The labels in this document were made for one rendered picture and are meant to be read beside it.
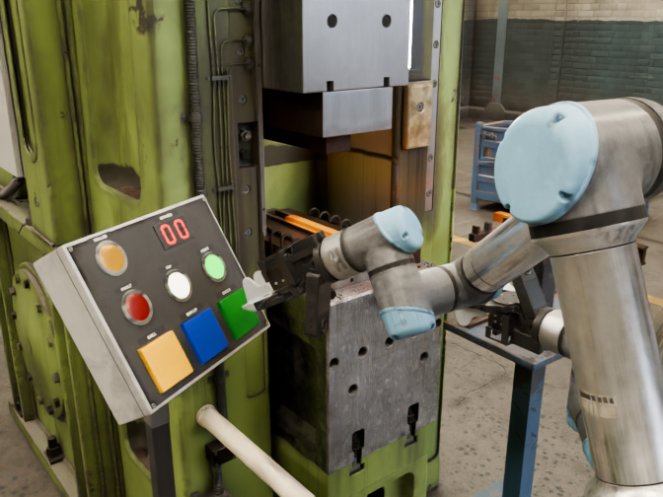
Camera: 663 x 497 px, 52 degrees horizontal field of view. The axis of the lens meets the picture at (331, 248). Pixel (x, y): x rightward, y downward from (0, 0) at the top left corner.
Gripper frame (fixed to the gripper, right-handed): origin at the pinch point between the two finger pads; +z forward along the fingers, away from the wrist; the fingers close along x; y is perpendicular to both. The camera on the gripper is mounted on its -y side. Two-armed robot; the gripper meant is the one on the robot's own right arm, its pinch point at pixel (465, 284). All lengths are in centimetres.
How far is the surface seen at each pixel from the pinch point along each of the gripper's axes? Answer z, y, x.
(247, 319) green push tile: 13.9, 0.3, -42.9
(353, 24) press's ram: 31, -50, -4
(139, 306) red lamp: 11, -9, -64
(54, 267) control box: 15, -16, -74
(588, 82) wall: 437, 32, 752
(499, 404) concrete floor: 65, 100, 105
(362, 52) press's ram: 31, -44, -2
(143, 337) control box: 8, -5, -65
